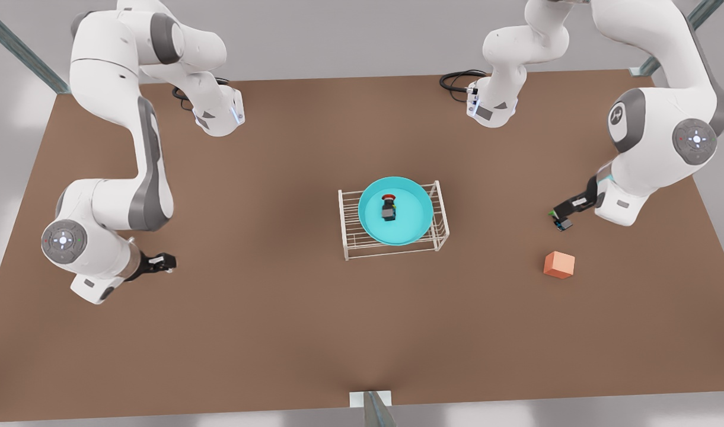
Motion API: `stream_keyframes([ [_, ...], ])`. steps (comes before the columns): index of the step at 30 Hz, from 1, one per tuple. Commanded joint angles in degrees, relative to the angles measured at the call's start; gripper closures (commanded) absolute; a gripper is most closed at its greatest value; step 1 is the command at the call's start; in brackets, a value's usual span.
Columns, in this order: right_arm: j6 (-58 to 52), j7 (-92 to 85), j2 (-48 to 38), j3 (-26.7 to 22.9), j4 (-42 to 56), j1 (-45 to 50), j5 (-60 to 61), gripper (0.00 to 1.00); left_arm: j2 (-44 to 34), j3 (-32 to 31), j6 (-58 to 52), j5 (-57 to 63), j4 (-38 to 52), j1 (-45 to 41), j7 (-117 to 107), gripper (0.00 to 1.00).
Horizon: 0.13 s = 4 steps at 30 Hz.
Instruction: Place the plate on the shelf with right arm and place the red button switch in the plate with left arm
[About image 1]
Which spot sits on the cyan round plate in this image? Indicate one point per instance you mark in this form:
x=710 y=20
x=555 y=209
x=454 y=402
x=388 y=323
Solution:
x=395 y=210

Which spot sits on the red button switch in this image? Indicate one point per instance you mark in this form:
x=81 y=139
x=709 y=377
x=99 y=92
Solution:
x=389 y=207

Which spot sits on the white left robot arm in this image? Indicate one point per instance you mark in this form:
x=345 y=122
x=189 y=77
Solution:
x=658 y=118

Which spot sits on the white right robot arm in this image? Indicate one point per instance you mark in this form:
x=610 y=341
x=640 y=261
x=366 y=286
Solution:
x=112 y=77

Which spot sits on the orange cube block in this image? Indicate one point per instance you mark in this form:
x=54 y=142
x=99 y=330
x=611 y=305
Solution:
x=559 y=264

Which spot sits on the silver frame post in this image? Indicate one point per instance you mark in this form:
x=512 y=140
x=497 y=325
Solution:
x=676 y=35
x=24 y=50
x=373 y=409

